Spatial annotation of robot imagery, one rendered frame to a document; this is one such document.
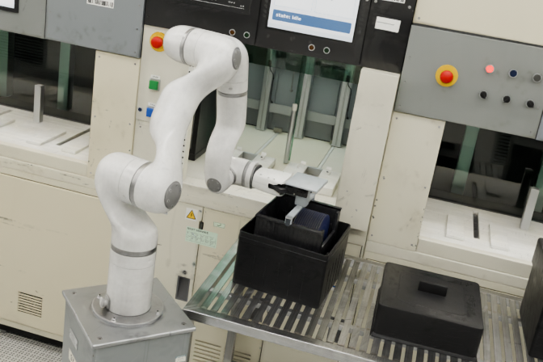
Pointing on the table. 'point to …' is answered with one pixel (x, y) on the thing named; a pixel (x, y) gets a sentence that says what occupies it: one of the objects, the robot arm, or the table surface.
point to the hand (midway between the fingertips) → (304, 189)
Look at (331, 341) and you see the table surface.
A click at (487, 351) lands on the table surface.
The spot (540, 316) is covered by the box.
